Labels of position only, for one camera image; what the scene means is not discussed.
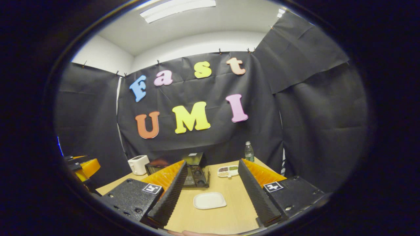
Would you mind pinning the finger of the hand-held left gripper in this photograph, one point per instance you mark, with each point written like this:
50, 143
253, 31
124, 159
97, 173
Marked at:
90, 168

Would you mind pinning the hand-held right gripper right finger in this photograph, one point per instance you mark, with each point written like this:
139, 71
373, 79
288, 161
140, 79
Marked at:
254, 193

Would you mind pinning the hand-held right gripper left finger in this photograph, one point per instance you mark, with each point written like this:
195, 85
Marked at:
169, 196

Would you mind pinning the black electric oven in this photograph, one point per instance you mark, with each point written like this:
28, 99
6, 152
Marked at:
197, 177

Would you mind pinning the white divided snack dish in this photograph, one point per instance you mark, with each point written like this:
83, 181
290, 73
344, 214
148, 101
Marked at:
228, 171

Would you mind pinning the clear water bottle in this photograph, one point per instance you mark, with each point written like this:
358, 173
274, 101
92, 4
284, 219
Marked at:
249, 154

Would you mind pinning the white square plate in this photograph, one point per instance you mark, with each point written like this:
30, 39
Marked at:
210, 200

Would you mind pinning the white toaster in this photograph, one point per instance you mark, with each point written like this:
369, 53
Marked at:
137, 165

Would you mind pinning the black backdrop cloth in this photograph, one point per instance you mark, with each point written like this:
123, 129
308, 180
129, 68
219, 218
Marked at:
197, 144

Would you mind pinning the long ceiling light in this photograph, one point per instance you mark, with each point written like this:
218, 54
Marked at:
177, 9

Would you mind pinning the small ceiling light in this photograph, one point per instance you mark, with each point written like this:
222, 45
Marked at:
281, 13

